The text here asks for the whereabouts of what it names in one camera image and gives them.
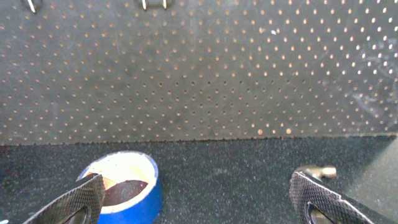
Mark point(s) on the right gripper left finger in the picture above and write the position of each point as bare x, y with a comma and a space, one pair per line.
81, 197

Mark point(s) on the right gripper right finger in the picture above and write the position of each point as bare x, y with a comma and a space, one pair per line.
314, 194

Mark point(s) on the black pegboard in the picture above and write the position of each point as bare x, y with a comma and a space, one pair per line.
199, 68

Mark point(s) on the roll of blue tape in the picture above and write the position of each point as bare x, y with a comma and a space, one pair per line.
138, 203

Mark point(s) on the metal hook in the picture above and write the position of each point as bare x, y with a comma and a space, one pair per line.
154, 4
30, 5

